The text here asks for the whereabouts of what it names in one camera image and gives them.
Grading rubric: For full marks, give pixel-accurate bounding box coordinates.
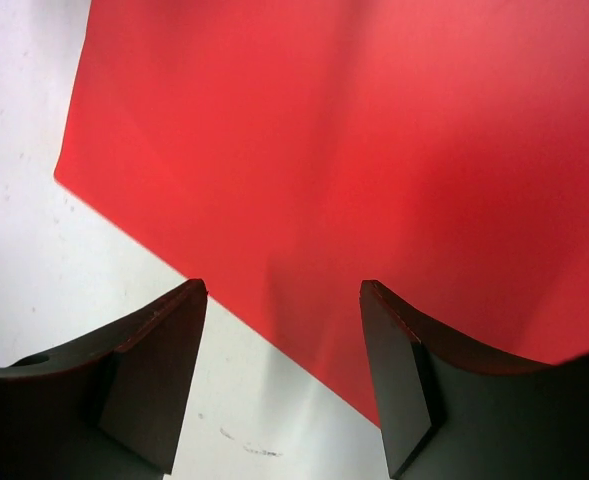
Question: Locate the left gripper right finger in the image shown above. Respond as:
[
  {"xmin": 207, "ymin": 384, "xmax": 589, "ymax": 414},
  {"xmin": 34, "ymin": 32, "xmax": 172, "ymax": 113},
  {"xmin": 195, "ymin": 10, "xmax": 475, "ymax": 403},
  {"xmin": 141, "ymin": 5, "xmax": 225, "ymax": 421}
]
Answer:
[{"xmin": 359, "ymin": 280, "xmax": 589, "ymax": 479}]

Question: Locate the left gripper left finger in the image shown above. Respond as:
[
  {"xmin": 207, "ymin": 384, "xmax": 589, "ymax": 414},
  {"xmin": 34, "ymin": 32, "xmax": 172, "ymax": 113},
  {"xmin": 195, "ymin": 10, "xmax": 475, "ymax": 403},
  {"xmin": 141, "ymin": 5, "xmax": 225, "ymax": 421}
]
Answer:
[{"xmin": 0, "ymin": 279, "xmax": 208, "ymax": 479}]

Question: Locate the red folder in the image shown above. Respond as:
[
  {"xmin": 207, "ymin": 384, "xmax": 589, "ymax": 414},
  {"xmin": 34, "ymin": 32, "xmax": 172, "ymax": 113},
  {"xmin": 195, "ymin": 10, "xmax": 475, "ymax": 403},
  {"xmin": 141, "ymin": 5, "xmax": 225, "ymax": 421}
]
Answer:
[{"xmin": 55, "ymin": 1, "xmax": 589, "ymax": 420}]

